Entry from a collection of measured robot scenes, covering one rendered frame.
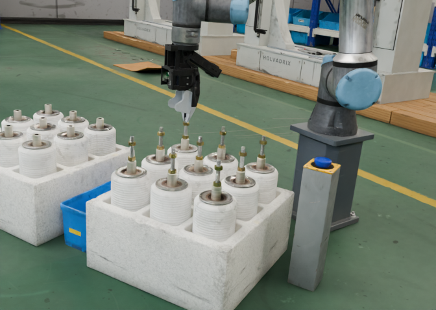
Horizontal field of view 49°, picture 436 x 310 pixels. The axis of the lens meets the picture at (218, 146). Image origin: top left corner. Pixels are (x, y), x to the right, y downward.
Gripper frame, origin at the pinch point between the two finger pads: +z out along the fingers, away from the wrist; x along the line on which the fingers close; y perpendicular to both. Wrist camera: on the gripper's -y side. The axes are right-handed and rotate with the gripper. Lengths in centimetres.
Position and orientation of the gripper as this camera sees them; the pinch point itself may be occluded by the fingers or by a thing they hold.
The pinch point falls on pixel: (188, 116)
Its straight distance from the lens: 134.4
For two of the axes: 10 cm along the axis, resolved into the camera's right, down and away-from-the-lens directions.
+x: 5.2, 3.1, -8.0
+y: -8.5, 1.1, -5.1
